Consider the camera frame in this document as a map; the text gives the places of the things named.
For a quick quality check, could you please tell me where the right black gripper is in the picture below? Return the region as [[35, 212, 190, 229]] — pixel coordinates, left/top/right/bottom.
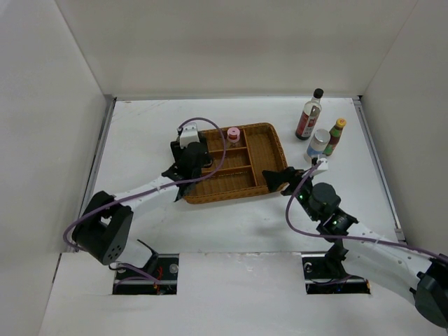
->
[[262, 167, 319, 222]]

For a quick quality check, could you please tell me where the pink cap spice jar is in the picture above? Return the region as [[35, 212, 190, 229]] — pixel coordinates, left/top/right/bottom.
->
[[227, 127, 241, 148]]

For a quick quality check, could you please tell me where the white jar silver lid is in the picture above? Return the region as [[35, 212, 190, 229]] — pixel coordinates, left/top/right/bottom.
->
[[304, 129, 330, 162]]

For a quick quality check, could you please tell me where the green bottle yellow cap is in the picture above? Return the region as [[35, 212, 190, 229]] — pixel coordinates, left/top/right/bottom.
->
[[323, 118, 347, 156]]

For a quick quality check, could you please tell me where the tall dark sauce bottle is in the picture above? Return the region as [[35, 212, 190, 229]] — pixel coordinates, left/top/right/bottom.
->
[[295, 88, 324, 140]]

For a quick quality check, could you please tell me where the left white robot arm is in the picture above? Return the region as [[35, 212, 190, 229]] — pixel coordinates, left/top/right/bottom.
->
[[71, 136, 213, 279]]

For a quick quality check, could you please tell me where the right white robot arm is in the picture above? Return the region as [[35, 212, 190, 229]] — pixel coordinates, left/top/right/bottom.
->
[[262, 166, 447, 329]]

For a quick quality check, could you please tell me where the brown wicker divided tray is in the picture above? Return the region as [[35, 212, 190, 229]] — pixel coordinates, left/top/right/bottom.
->
[[184, 122, 288, 204]]

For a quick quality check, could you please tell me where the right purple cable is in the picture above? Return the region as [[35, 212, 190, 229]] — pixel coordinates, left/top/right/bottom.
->
[[285, 162, 448, 263]]

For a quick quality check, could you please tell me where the purple cable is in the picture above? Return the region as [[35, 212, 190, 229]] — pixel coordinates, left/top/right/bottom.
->
[[62, 117, 227, 286], [285, 162, 448, 263]]

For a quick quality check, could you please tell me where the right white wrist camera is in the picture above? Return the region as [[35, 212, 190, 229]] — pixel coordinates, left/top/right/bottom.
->
[[311, 157, 329, 176]]

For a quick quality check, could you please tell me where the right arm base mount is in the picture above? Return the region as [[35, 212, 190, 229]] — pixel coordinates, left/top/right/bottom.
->
[[301, 243, 371, 295]]

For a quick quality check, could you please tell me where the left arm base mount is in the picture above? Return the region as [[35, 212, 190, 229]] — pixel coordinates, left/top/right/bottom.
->
[[108, 239, 180, 295]]

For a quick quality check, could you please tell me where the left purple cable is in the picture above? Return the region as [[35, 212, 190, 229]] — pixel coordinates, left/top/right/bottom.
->
[[62, 117, 227, 286]]

